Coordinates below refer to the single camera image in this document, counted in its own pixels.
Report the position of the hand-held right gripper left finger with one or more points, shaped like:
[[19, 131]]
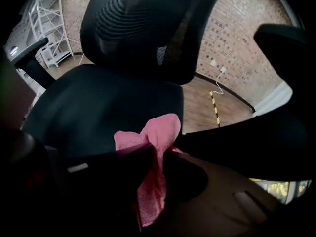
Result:
[[98, 176]]

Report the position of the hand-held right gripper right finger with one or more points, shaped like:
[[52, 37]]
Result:
[[222, 199]]

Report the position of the pink cloth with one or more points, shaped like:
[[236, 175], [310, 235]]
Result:
[[160, 130]]

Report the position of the yellow black striped tape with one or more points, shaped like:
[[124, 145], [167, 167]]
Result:
[[215, 107]]

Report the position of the white metal shelf rack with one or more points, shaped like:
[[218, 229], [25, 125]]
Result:
[[56, 58]]

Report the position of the black chair armrest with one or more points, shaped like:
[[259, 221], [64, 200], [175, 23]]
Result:
[[279, 38], [29, 48]]

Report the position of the black mesh chair backrest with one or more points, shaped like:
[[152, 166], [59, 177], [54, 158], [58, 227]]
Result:
[[128, 21]]

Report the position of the white wall plug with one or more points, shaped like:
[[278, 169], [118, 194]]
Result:
[[223, 69]]

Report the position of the white wall socket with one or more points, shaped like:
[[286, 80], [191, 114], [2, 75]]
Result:
[[213, 63]]

